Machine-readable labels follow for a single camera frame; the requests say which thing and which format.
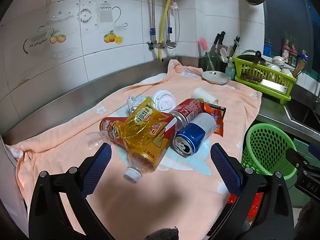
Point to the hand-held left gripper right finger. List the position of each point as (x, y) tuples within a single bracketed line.
[(225, 165)]

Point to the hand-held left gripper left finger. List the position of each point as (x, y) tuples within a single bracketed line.
[(100, 165)]

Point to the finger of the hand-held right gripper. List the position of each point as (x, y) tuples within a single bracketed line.
[(295, 157)]

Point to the green plastic mesh basket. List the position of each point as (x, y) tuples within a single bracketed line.
[(267, 145)]

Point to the gold and red drink bottle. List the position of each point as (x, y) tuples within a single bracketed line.
[(150, 151)]

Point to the clear plastic cup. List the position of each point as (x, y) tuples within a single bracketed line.
[(96, 140)]

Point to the red cartoon snack tube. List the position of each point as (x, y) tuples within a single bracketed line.
[(108, 128)]

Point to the blue and silver can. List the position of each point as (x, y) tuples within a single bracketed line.
[(195, 132)]

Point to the steel sink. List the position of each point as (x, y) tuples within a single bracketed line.
[(303, 112)]

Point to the orange snack packet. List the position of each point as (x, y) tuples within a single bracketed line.
[(215, 116)]

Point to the red plastic object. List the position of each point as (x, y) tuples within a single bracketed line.
[(255, 205)]

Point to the yellow transparent snack wrapper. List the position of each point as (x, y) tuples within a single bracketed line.
[(140, 116)]

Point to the peach floral towel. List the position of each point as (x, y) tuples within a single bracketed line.
[(150, 205)]

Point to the red cola can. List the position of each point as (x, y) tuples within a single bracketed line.
[(187, 110)]

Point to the crumpled white paper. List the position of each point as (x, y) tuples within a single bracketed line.
[(131, 102)]

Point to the white paper cup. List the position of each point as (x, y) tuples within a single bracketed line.
[(202, 93)]

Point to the white ceramic bowl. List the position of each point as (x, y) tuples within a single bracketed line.
[(287, 73), (278, 60), (274, 67)]

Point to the green plastic dish rack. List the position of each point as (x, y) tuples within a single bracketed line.
[(270, 76)]

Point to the white plastic cup lid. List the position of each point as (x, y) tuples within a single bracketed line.
[(163, 102)]

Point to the white round plate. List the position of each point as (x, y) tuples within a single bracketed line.
[(215, 78)]

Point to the bundle of chopsticks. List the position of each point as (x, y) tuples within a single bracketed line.
[(298, 67)]

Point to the teal dish soap bottle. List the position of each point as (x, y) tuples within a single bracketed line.
[(230, 71)]

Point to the steel utensil holder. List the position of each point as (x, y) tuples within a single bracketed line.
[(223, 66)]

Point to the green glass jar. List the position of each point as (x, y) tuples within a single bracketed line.
[(212, 61)]

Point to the white spatula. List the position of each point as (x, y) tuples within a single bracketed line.
[(223, 53)]

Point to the blue lidded container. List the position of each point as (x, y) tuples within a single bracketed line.
[(268, 48)]

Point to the wall water valve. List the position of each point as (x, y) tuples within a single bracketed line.
[(160, 45)]

